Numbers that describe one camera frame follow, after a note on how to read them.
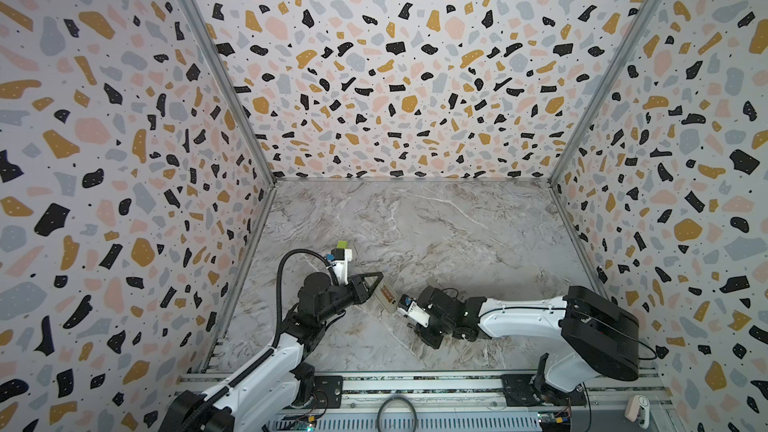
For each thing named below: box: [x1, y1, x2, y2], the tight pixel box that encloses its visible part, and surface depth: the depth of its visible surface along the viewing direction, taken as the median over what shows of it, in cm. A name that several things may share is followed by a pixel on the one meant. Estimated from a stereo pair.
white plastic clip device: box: [624, 395, 650, 429], surface depth 72 cm
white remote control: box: [374, 280, 399, 313], surface depth 80 cm
